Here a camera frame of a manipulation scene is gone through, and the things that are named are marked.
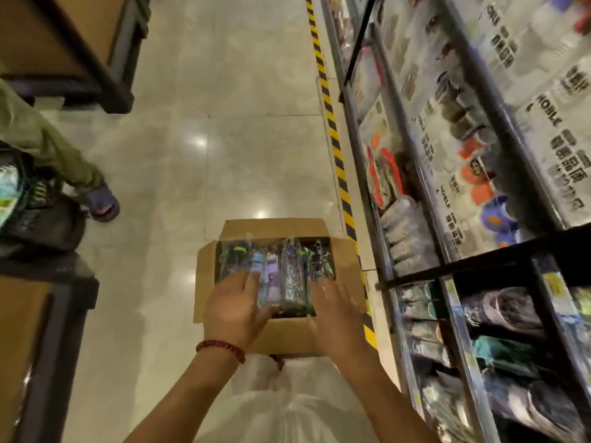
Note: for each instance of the person's right hand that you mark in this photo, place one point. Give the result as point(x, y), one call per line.
point(341, 327)

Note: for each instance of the person's left hand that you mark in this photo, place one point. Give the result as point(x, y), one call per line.
point(231, 313)

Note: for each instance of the brown cardboard box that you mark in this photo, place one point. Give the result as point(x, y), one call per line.
point(286, 339)

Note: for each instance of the bottles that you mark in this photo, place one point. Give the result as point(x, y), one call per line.
point(291, 281)

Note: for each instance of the black metal store shelving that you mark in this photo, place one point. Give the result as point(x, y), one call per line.
point(485, 87)

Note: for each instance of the person's right forearm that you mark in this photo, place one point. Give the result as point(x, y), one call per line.
point(392, 406)

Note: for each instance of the person's left forearm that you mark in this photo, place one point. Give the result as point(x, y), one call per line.
point(184, 401)

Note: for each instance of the person's light grey trousers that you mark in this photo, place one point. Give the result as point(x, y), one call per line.
point(286, 410)

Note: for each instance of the pile of clear bagged goods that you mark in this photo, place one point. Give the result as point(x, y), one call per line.
point(406, 239)

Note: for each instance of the red white bagged item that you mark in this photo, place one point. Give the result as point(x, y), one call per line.
point(383, 179)

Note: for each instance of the dark plastic shopping basket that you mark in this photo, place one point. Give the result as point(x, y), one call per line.
point(46, 221)

